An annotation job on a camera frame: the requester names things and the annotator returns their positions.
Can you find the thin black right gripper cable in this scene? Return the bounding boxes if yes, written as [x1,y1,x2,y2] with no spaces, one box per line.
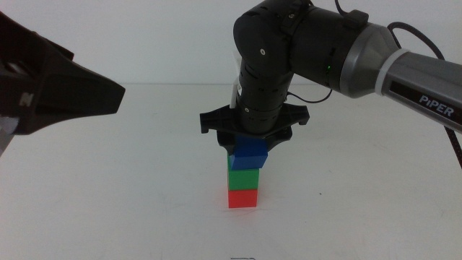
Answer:
[287,89,334,105]

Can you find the green cube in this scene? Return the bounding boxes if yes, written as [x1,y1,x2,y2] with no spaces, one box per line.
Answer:
[226,153,260,191]

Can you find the red cube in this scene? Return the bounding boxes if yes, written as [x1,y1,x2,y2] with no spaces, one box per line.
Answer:
[227,188,258,209]

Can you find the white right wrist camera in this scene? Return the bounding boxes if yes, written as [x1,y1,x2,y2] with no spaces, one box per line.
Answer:
[230,50,243,110]

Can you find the blue cube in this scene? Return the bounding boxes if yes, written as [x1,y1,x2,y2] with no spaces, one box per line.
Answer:
[228,135,269,171]

